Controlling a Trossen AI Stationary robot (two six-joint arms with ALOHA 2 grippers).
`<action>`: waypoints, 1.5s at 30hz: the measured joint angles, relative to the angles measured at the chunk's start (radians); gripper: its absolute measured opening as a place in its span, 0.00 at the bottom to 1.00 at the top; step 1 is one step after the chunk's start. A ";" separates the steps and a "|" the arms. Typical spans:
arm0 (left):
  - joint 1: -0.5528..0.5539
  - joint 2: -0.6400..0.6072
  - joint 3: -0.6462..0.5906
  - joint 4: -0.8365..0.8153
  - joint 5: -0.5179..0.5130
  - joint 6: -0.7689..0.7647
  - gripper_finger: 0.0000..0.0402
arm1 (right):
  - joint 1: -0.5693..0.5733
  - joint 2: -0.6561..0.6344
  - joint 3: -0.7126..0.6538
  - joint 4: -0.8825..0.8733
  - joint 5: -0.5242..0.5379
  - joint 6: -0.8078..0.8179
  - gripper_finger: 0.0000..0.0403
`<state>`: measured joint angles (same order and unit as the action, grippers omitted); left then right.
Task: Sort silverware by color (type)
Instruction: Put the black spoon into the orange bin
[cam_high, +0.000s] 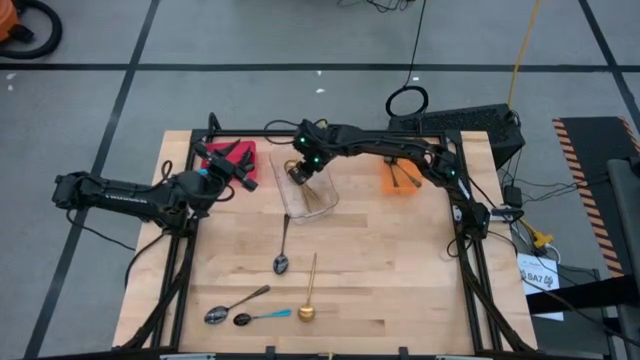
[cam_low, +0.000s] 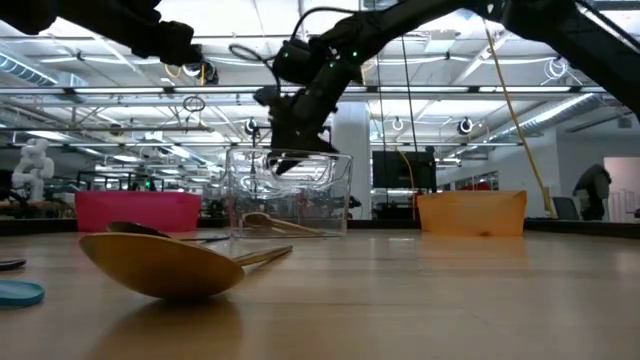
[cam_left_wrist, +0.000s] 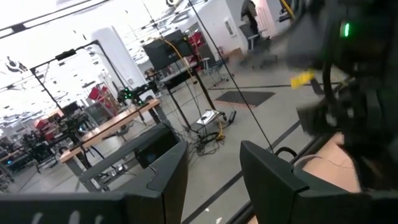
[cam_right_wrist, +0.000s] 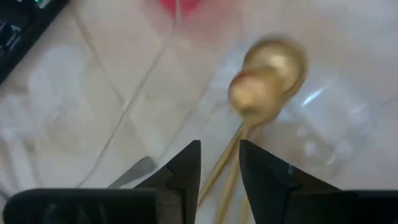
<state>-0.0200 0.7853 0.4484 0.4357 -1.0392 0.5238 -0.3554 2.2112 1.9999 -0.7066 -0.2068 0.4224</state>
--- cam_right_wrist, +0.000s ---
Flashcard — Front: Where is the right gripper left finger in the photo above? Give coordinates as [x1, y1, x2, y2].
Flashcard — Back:
[2, 139, 201, 224]

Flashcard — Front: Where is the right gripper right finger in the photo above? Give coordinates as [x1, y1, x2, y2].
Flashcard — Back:
[239, 139, 398, 224]

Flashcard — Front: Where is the dark silver metal spoon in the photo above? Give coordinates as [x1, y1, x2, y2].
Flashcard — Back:
[107, 156, 156, 190]

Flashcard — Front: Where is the clear plastic bin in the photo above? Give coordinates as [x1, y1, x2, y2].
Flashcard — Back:
[0, 0, 398, 224]

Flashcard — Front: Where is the gold spoon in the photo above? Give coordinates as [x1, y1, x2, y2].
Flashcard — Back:
[197, 67, 282, 206]
[216, 36, 309, 224]

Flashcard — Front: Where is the red plastic bin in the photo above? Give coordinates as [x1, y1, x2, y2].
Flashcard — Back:
[157, 0, 201, 16]

